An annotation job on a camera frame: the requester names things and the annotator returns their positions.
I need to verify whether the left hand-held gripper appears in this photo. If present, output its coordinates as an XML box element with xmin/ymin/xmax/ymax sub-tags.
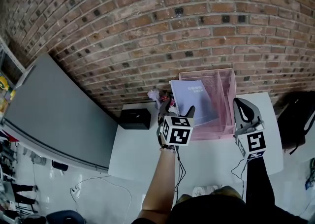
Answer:
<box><xmin>157</xmin><ymin>97</ymin><xmax>196</xmax><ymax>148</ymax></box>

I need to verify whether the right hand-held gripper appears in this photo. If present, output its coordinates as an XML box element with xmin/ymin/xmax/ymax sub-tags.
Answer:
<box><xmin>232</xmin><ymin>97</ymin><xmax>268</xmax><ymax>160</ymax></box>

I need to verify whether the lavender spiral notebook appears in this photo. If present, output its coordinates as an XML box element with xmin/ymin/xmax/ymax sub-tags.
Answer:
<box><xmin>170</xmin><ymin>79</ymin><xmax>218</xmax><ymax>127</ymax></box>

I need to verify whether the pink mesh desk organizer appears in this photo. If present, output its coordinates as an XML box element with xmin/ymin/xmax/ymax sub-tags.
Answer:
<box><xmin>179</xmin><ymin>68</ymin><xmax>237</xmax><ymax>141</ymax></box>

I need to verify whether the person's right forearm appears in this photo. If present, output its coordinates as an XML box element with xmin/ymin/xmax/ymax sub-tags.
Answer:
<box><xmin>245</xmin><ymin>157</ymin><xmax>277</xmax><ymax>209</ymax></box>

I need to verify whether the person's left forearm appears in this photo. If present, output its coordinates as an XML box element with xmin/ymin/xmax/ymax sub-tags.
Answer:
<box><xmin>141</xmin><ymin>145</ymin><xmax>180</xmax><ymax>219</ymax></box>

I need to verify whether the crumpled flower bunch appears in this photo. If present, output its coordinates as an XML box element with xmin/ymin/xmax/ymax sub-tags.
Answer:
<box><xmin>147</xmin><ymin>89</ymin><xmax>178</xmax><ymax>111</ymax></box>

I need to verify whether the black backpack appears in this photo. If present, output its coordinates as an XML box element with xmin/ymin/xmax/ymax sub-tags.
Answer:
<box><xmin>276</xmin><ymin>91</ymin><xmax>315</xmax><ymax>155</ymax></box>

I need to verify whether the black box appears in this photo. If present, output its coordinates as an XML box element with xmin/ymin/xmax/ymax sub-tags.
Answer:
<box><xmin>118</xmin><ymin>108</ymin><xmax>152</xmax><ymax>130</ymax></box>

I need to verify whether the person's white shoe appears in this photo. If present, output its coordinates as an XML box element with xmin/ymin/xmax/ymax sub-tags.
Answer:
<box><xmin>191</xmin><ymin>185</ymin><xmax>223</xmax><ymax>197</ymax></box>

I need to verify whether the person's black shirt torso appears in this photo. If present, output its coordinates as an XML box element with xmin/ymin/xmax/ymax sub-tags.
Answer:
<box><xmin>131</xmin><ymin>185</ymin><xmax>310</xmax><ymax>224</ymax></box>

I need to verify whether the large grey panel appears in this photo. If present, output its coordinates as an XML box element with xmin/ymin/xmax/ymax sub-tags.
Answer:
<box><xmin>3</xmin><ymin>52</ymin><xmax>119</xmax><ymax>171</ymax></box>

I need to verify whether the small black floor object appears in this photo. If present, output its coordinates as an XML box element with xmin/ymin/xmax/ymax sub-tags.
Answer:
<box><xmin>51</xmin><ymin>160</ymin><xmax>69</xmax><ymax>172</ymax></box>

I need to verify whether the black swivel chair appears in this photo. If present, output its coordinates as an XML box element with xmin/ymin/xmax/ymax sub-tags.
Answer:
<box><xmin>23</xmin><ymin>209</ymin><xmax>86</xmax><ymax>224</ymax></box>

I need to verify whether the yellow round object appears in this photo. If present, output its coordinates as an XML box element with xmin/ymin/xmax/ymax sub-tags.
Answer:
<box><xmin>0</xmin><ymin>76</ymin><xmax>10</xmax><ymax>91</ymax></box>

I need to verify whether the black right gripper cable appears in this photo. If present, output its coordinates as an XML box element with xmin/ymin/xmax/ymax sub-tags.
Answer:
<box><xmin>230</xmin><ymin>158</ymin><xmax>249</xmax><ymax>200</ymax></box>

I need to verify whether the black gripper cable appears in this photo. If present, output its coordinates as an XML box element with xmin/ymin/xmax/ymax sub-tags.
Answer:
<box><xmin>174</xmin><ymin>145</ymin><xmax>187</xmax><ymax>203</ymax></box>
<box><xmin>230</xmin><ymin>158</ymin><xmax>249</xmax><ymax>200</ymax></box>

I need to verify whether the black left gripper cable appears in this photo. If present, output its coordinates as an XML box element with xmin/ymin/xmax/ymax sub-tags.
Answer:
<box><xmin>174</xmin><ymin>145</ymin><xmax>187</xmax><ymax>203</ymax></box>

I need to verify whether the white floor cable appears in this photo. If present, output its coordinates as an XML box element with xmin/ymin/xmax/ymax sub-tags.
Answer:
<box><xmin>69</xmin><ymin>174</ymin><xmax>134</xmax><ymax>220</ymax></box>

